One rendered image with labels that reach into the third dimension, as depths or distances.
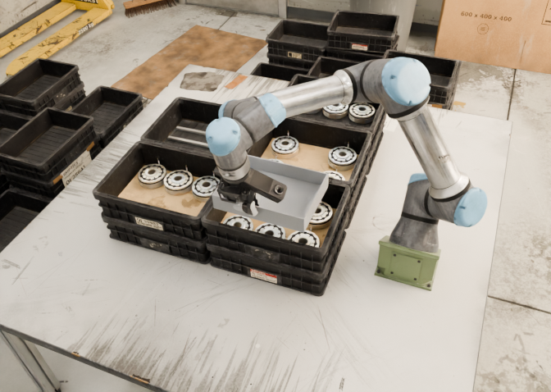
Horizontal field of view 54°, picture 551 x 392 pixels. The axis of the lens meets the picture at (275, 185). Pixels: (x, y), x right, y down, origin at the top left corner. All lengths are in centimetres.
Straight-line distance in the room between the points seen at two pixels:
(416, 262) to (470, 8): 288
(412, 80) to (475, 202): 41
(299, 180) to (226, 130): 48
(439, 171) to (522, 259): 148
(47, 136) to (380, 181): 172
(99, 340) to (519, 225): 218
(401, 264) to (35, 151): 191
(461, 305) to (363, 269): 32
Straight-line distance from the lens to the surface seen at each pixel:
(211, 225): 165
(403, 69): 137
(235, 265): 178
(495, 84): 417
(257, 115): 120
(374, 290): 176
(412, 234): 168
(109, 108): 329
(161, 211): 173
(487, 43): 436
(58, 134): 299
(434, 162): 151
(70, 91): 332
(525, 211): 318
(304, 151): 204
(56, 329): 184
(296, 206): 150
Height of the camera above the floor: 211
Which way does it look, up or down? 42 degrees down
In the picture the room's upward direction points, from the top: 4 degrees counter-clockwise
